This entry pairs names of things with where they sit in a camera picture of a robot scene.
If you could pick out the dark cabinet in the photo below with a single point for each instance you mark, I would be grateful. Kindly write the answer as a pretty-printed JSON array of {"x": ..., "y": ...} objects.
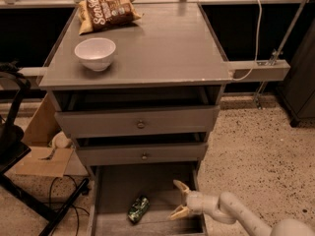
[{"x": 298, "y": 88}]

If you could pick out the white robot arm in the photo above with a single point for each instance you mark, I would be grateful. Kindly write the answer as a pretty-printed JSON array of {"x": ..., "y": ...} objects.
[{"x": 228, "y": 208}]

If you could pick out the white bowl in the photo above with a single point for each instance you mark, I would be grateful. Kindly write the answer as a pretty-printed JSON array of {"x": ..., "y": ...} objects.
[{"x": 96, "y": 54}]

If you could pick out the white paper roll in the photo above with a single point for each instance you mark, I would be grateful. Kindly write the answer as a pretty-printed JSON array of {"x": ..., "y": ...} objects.
[{"x": 61, "y": 141}]

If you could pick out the grey drawer cabinet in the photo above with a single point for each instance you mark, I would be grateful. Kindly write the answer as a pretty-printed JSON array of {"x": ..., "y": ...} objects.
[{"x": 167, "y": 59}]

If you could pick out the middle grey drawer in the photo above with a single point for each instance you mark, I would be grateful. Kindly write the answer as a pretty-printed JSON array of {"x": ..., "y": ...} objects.
[{"x": 138, "y": 154}]

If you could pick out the black stand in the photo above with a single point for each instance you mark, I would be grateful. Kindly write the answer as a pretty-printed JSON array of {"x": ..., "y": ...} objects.
[{"x": 12, "y": 150}]

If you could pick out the cardboard box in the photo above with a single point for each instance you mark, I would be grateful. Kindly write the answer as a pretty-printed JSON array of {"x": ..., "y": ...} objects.
[{"x": 38, "y": 137}]

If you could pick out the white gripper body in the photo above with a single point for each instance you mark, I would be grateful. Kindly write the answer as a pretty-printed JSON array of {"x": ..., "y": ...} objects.
[{"x": 194, "y": 202}]

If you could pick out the green soda can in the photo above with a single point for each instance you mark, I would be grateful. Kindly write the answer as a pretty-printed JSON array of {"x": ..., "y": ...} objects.
[{"x": 138, "y": 209}]

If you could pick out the grey drawer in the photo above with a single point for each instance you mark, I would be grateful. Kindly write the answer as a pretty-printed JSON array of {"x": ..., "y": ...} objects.
[
  {"x": 138, "y": 154},
  {"x": 138, "y": 122},
  {"x": 117, "y": 187}
]

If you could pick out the brown chip bag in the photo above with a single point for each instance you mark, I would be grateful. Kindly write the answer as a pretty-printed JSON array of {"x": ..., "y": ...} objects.
[{"x": 97, "y": 15}]

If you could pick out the grey metal rail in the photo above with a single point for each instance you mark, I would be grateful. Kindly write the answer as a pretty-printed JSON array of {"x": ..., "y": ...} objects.
[{"x": 250, "y": 71}]

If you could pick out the top grey drawer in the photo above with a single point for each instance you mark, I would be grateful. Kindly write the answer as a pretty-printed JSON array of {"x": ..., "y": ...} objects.
[{"x": 138, "y": 122}]

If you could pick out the bottom grey drawer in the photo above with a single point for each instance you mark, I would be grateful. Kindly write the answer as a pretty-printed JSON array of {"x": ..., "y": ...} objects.
[{"x": 117, "y": 187}]

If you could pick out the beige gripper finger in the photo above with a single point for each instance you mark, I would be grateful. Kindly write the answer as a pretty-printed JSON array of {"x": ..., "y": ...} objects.
[
  {"x": 182, "y": 187},
  {"x": 180, "y": 212}
]

